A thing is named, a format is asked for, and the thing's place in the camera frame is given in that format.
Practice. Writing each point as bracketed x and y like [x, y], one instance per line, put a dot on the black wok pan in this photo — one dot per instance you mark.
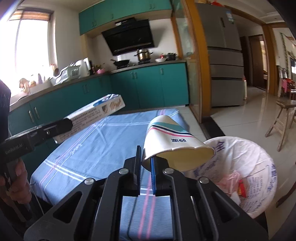
[121, 63]

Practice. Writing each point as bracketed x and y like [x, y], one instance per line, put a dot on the red white snack wrapper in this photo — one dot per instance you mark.
[241, 189]

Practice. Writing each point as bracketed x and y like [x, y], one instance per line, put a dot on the white blue cardboard box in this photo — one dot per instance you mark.
[91, 113]

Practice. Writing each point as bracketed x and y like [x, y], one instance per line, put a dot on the wooden stool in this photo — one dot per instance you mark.
[283, 121]

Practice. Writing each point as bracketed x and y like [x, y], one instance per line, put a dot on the grey multi-door refrigerator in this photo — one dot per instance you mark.
[225, 55]

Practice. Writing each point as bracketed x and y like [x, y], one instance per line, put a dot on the pink container on counter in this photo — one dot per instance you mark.
[100, 71]

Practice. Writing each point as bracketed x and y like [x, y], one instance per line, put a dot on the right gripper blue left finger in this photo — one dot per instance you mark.
[137, 170]

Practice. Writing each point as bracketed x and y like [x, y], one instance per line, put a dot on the stainless steel stock pot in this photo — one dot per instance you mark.
[143, 55]

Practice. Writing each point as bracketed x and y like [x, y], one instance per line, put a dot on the flat pink plastic bag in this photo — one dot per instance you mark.
[229, 183]

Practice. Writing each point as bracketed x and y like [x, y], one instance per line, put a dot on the teal lower kitchen cabinets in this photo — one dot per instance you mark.
[147, 86]

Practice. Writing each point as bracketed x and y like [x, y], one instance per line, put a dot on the blue plaid tablecloth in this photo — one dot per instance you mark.
[99, 150]

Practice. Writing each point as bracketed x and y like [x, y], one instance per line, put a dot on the white bowl on counter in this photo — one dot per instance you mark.
[160, 60]

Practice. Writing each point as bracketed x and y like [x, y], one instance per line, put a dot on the small black lidded pot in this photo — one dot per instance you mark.
[171, 56]

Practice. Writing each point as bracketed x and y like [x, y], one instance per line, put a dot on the teal kitchen cabinets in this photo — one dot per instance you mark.
[147, 86]
[107, 11]

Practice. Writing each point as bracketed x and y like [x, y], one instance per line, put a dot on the white dish drying rack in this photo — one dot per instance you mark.
[67, 74]

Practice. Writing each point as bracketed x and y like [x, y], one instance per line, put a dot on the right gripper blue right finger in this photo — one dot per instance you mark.
[154, 173]

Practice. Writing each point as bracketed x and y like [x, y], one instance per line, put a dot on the white bag-lined trash bin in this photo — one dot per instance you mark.
[251, 161]

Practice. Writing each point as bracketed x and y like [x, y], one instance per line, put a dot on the wooden glass sliding door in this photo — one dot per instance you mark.
[192, 47]

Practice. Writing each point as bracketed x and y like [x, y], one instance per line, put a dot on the person's left hand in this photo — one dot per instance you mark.
[20, 188]

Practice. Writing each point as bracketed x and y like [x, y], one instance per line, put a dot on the teal upper kitchen cabinets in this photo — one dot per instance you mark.
[107, 11]

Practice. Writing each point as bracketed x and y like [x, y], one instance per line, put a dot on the black range hood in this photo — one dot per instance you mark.
[129, 36]

